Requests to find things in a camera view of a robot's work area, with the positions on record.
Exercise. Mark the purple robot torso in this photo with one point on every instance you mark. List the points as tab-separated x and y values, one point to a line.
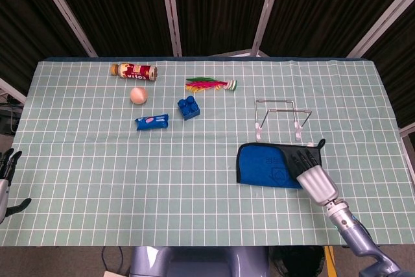
194	260

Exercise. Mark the yellow strip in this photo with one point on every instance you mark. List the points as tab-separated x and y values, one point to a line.
330	260

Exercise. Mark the white partition frame post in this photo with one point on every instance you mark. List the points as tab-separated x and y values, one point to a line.
65	12
13	90
172	14
381	20
408	130
266	11

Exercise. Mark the pink ball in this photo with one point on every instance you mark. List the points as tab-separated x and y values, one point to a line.
139	95

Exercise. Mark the black and blue towel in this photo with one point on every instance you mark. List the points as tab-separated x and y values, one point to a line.
259	163

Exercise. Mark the colourful feather shuttlecock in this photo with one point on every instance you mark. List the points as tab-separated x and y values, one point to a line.
231	84

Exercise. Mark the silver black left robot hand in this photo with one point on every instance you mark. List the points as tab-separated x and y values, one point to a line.
3	192

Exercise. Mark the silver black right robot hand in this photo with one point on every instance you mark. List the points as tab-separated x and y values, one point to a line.
316	183

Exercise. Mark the red coffee bottle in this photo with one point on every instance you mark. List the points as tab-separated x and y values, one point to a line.
134	72

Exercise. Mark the blue snack packet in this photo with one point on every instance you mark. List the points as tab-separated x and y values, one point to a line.
151	122

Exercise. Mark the green checked tablecloth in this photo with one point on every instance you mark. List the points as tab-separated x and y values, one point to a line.
129	176

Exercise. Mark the black bag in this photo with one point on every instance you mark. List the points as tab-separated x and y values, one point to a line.
291	260

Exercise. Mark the blue toy brick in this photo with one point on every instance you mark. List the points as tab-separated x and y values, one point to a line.
189	110

